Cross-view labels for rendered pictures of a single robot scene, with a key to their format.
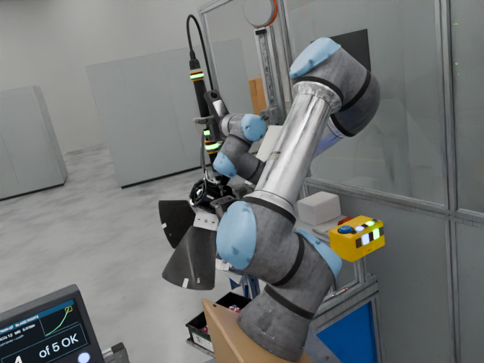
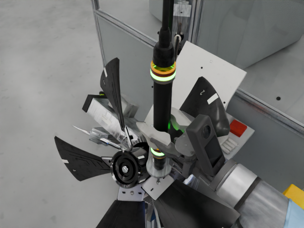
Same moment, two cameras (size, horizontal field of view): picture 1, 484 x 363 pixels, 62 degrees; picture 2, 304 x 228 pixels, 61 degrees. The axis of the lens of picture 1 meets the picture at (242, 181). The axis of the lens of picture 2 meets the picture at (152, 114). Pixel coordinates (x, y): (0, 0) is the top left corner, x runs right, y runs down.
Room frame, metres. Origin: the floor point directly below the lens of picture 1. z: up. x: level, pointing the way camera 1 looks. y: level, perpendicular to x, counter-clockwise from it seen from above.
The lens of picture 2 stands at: (1.11, 0.21, 1.95)
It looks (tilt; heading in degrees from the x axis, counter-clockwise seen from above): 51 degrees down; 342
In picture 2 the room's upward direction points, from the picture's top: straight up
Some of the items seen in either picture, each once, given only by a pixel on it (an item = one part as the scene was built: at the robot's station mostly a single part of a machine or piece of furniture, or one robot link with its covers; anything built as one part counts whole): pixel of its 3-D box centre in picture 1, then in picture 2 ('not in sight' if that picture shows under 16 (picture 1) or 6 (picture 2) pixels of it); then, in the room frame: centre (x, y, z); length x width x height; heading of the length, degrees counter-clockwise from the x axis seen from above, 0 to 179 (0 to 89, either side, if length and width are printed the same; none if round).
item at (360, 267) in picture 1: (359, 265); not in sight; (1.25, -0.35, 0.92); 0.03 x 0.03 x 0.12; 28
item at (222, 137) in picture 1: (222, 127); (200, 159); (1.34, 0.03, 1.47); 0.12 x 0.08 x 0.09; 28
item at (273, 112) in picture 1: (271, 116); (181, 17); (1.99, -0.20, 1.39); 0.10 x 0.07 x 0.08; 153
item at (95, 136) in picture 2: not in sight; (96, 137); (1.74, 0.24, 1.08); 0.07 x 0.04 x 0.06; 39
